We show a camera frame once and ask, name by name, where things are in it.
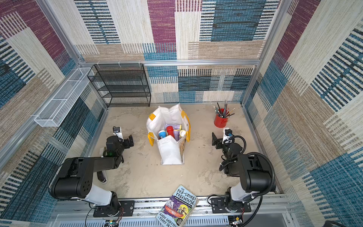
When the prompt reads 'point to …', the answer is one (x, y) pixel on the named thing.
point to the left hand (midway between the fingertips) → (124, 136)
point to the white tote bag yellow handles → (171, 152)
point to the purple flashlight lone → (182, 133)
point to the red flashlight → (170, 130)
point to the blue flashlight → (162, 134)
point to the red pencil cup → (221, 117)
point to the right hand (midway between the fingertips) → (221, 133)
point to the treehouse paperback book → (178, 208)
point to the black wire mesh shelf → (122, 85)
